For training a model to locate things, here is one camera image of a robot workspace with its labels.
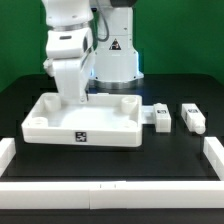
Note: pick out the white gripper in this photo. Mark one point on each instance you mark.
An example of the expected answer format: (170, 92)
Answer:
(71, 76)

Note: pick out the white desk tabletop tray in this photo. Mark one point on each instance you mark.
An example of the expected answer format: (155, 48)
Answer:
(104, 120)

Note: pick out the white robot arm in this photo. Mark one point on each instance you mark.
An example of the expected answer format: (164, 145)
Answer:
(111, 21)

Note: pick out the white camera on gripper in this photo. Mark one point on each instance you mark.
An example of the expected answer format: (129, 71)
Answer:
(69, 44)

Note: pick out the white marker base plate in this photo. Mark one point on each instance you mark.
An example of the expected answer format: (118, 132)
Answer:
(148, 114)

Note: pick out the white L-shaped fence wall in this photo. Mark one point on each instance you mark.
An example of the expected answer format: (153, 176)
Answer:
(114, 194)

